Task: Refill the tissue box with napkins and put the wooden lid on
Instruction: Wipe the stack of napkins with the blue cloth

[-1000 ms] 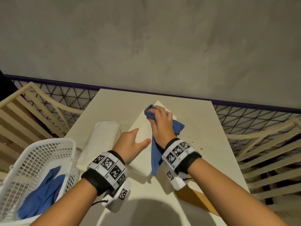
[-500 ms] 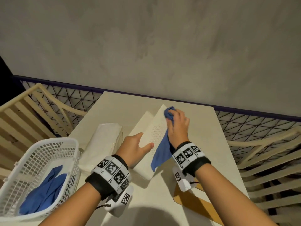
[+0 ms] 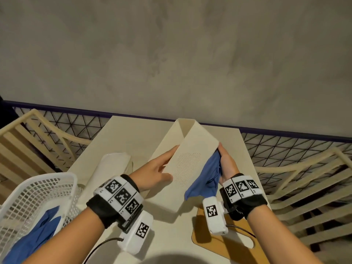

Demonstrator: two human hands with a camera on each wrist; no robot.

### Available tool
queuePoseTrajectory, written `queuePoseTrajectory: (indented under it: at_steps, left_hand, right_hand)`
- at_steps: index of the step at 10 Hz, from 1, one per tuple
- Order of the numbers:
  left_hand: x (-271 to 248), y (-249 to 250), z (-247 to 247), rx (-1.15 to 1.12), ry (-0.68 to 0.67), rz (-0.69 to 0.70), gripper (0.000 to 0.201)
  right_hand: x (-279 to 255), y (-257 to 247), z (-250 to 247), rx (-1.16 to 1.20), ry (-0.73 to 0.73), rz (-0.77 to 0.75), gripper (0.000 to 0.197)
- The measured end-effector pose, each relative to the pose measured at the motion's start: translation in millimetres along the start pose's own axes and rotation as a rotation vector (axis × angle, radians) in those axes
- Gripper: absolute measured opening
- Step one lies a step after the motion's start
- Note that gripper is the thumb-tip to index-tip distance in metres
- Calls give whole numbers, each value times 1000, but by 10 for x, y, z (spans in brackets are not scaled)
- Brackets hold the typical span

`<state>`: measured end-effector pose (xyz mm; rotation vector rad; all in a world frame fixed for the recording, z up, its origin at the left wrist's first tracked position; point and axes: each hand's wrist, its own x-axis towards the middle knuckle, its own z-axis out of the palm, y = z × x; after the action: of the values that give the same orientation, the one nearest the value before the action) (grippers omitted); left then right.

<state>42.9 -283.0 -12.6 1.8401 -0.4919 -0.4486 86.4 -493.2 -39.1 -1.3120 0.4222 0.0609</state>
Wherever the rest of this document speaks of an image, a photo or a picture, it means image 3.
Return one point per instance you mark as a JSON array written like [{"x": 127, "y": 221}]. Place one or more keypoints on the person's right hand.
[{"x": 228, "y": 167}]

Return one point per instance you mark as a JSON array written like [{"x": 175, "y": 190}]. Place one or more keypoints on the blue cloth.
[
  {"x": 35, "y": 233},
  {"x": 205, "y": 180}
]

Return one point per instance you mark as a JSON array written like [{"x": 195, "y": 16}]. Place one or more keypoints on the black wristband with marker tags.
[
  {"x": 117, "y": 199},
  {"x": 243, "y": 193}
]

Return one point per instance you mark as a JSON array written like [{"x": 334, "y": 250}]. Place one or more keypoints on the black mesh fence purple rim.
[{"x": 275, "y": 151}]

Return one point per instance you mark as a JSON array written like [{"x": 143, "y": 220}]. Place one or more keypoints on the person's right thumb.
[{"x": 222, "y": 151}]

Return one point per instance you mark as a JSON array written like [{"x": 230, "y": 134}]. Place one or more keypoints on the person's left hand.
[{"x": 148, "y": 174}]

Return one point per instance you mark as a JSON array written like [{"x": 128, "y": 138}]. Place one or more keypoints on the white plastic laundry basket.
[{"x": 35, "y": 192}]

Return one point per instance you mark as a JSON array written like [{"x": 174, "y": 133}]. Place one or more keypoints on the cream perforated fabric box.
[{"x": 192, "y": 145}]

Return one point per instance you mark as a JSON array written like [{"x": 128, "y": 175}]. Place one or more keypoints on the person's left thumb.
[{"x": 165, "y": 179}]

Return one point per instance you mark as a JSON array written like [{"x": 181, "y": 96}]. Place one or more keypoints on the person's right forearm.
[{"x": 277, "y": 236}]

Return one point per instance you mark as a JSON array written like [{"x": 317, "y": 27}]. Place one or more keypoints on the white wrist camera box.
[
  {"x": 137, "y": 233},
  {"x": 216, "y": 215}
]

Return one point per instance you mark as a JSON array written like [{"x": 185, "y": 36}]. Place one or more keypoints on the beige slatted chair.
[
  {"x": 310, "y": 189},
  {"x": 24, "y": 140}
]

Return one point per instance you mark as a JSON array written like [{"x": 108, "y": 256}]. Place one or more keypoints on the person's left forearm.
[{"x": 71, "y": 239}]

